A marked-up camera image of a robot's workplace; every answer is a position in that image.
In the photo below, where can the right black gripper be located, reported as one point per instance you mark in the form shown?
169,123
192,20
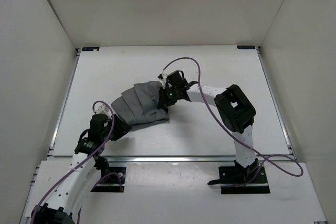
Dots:
165,102

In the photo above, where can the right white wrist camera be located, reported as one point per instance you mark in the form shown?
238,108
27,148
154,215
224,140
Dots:
163,79

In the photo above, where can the right blue corner label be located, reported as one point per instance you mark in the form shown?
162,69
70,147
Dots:
245,47

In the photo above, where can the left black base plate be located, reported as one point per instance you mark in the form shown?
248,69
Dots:
115,182

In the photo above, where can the aluminium front table rail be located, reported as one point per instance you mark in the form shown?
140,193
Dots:
173,159

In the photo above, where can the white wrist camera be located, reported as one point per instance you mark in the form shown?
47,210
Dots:
163,79
103,109

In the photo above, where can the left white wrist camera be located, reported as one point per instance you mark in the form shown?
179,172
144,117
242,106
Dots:
103,109

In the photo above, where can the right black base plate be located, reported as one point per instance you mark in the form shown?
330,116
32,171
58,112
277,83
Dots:
233,183

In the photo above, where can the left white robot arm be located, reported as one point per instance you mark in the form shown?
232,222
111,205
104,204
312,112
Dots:
63,202

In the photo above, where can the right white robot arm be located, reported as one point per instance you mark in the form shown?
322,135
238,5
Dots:
235,110

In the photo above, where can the grey pleated skirt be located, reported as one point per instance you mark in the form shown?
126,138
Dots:
139,104

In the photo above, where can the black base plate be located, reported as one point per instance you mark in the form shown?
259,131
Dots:
115,182
233,183

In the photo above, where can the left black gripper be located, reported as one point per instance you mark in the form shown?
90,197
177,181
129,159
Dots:
123,127

